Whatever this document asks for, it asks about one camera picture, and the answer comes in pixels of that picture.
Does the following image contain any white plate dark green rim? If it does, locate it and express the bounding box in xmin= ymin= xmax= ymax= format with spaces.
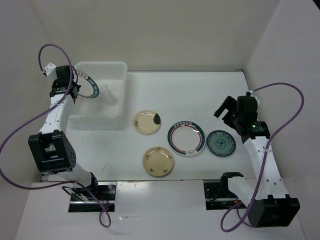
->
xmin=73 ymin=69 xmax=100 ymax=99

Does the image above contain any clear glass cup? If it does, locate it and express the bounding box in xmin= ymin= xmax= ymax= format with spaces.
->
xmin=99 ymin=85 xmax=117 ymax=106

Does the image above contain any white plate red green rim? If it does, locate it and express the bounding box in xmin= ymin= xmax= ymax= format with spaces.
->
xmin=167 ymin=120 xmax=206 ymax=157

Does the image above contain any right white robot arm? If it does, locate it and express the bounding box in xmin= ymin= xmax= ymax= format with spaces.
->
xmin=214 ymin=94 xmax=300 ymax=228

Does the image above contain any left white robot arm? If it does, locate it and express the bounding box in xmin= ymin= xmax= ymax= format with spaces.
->
xmin=28 ymin=62 xmax=100 ymax=200

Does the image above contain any white plastic bin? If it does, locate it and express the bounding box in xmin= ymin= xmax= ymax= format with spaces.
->
xmin=68 ymin=61 xmax=128 ymax=130

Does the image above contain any teal patterned small plate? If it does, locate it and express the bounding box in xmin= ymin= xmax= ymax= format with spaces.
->
xmin=206 ymin=130 xmax=236 ymax=158

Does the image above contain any beige plate with black patch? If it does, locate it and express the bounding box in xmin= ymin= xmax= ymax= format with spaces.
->
xmin=133 ymin=109 xmax=162 ymax=135

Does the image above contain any beige plate with red marks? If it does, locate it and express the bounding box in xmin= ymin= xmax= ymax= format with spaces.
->
xmin=142 ymin=146 xmax=175 ymax=178

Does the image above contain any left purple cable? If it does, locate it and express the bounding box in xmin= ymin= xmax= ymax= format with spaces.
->
xmin=0 ymin=43 xmax=111 ymax=228

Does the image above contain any purple cable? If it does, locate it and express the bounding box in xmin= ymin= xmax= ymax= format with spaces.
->
xmin=0 ymin=43 xmax=111 ymax=228
xmin=221 ymin=82 xmax=306 ymax=233

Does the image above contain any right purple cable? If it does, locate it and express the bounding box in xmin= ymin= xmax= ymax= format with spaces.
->
xmin=221 ymin=82 xmax=306 ymax=233

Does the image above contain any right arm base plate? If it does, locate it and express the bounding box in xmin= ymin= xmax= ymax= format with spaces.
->
xmin=203 ymin=180 xmax=240 ymax=211

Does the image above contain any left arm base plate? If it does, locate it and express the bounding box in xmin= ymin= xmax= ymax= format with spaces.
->
xmin=62 ymin=181 xmax=117 ymax=213

